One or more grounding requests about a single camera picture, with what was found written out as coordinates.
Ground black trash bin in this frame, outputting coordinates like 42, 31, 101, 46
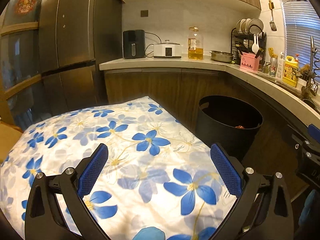
196, 95, 263, 162

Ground chair with tan cushion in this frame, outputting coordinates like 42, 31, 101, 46
0, 122, 24, 164

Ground steel faucet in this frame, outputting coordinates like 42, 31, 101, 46
301, 36, 320, 97

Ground steel sink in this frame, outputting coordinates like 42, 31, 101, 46
260, 72, 320, 113

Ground hanging metal spatula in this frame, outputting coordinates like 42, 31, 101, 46
269, 0, 277, 32

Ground stone kitchen counter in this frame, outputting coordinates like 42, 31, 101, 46
99, 56, 320, 135

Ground white bottle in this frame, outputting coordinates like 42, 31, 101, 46
275, 52, 285, 78

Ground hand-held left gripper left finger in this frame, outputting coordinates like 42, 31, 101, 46
25, 143, 118, 240

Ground black dish rack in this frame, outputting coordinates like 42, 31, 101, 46
231, 26, 267, 65

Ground window blinds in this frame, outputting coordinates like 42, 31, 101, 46
274, 0, 320, 58

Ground wooden lower cabinets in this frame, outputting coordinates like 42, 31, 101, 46
104, 70, 308, 198

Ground steel refrigerator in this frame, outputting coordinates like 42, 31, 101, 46
39, 0, 123, 109

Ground white electric cooker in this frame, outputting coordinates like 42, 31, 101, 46
153, 40, 182, 59

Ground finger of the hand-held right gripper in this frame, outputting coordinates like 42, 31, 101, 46
291, 134, 320, 156
307, 124, 320, 138

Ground wooden framed glass door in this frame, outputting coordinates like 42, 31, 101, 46
0, 0, 49, 125

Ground yellow detergent bottle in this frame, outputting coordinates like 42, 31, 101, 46
282, 55, 300, 87

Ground blue floral blanket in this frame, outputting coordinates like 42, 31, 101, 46
0, 95, 238, 240

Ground black power cable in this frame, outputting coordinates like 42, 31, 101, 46
144, 32, 162, 58

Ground black air fryer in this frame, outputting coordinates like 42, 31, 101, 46
123, 29, 145, 59

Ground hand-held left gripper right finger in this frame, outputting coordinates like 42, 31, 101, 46
207, 143, 294, 240

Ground pink utensil holder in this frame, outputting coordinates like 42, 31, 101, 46
240, 52, 260, 71

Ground beer can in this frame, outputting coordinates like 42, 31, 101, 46
269, 57, 278, 77

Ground person's right forearm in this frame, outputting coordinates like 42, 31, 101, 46
299, 189, 320, 230

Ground red door decoration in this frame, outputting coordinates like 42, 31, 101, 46
14, 0, 35, 14

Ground cooking oil bottle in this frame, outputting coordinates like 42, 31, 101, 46
188, 27, 204, 60

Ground steel basin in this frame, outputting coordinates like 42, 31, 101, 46
209, 50, 235, 63

